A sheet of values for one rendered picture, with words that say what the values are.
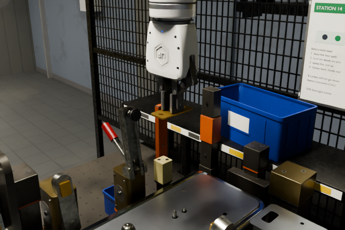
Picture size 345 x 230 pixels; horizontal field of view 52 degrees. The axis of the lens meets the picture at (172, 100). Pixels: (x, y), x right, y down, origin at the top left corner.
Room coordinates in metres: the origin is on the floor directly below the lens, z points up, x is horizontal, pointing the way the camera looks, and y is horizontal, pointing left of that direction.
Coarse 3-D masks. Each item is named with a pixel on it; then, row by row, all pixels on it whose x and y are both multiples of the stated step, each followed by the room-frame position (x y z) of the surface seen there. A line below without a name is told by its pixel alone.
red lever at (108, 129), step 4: (104, 124) 0.83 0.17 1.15; (108, 124) 0.83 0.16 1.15; (104, 128) 0.83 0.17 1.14; (108, 128) 0.82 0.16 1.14; (108, 132) 0.82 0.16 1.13; (112, 132) 0.82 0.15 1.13; (108, 136) 0.81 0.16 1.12; (112, 136) 0.81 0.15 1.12; (116, 136) 0.81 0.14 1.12; (112, 140) 0.80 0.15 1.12; (116, 140) 0.80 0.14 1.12; (116, 144) 0.79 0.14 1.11; (120, 144) 0.80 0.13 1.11; (120, 148) 0.78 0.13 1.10; (120, 152) 0.78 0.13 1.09; (124, 160) 0.77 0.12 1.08; (132, 160) 0.77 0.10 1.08; (136, 164) 0.76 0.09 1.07; (136, 168) 0.75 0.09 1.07
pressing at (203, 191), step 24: (168, 192) 0.75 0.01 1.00; (192, 192) 0.75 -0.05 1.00; (216, 192) 0.75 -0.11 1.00; (240, 192) 0.75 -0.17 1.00; (120, 216) 0.65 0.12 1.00; (144, 216) 0.65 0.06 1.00; (168, 216) 0.65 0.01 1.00; (192, 216) 0.65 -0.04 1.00; (216, 216) 0.65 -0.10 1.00; (240, 216) 0.65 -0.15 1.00
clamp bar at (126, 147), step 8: (120, 112) 0.76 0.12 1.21; (128, 112) 0.75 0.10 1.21; (136, 112) 0.74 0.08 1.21; (120, 120) 0.76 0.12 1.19; (128, 120) 0.77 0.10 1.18; (136, 120) 0.74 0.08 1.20; (120, 128) 0.76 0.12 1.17; (128, 128) 0.76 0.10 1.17; (136, 128) 0.77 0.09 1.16; (128, 136) 0.75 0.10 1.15; (136, 136) 0.76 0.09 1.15; (128, 144) 0.74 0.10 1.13; (136, 144) 0.76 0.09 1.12; (128, 152) 0.74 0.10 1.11; (136, 152) 0.76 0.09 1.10; (128, 160) 0.74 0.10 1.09; (136, 160) 0.76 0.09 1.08
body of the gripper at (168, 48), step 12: (156, 24) 0.64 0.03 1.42; (168, 24) 0.61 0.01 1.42; (180, 24) 0.61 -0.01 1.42; (192, 24) 0.62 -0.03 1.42; (156, 36) 0.64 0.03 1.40; (168, 36) 0.61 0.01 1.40; (180, 36) 0.60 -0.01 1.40; (192, 36) 0.61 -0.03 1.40; (156, 48) 0.64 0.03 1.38; (168, 48) 0.61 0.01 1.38; (180, 48) 0.60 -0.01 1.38; (192, 48) 0.61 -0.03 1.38; (156, 60) 0.64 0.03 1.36; (168, 60) 0.61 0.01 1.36; (180, 60) 0.59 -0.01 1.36; (156, 72) 0.64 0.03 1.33; (168, 72) 0.61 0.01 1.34; (180, 72) 0.59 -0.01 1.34
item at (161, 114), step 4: (168, 108) 0.64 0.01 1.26; (184, 108) 0.66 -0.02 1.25; (188, 108) 0.66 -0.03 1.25; (192, 108) 0.66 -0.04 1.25; (152, 112) 0.63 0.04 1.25; (156, 112) 0.63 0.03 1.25; (160, 112) 0.63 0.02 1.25; (164, 112) 0.63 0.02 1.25; (168, 112) 0.63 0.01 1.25; (180, 112) 0.63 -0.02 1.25; (156, 116) 0.62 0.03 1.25; (160, 116) 0.61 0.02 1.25; (164, 116) 0.61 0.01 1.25; (168, 116) 0.61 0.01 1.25; (172, 116) 0.62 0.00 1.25
